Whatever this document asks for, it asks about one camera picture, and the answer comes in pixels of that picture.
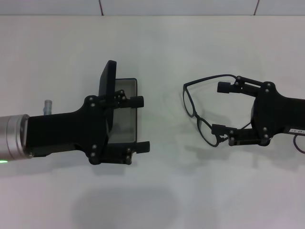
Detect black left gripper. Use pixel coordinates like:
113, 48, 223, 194
26, 95, 151, 166

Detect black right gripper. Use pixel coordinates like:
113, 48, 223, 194
212, 75, 305, 147

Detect black glasses case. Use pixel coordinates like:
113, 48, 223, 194
99, 60, 139, 145

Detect black glasses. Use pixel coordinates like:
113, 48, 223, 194
183, 74, 257, 147

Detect dark right gripper cable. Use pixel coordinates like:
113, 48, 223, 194
292, 135, 305, 154

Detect silver cable connector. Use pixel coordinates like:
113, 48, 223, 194
43, 99, 54, 116

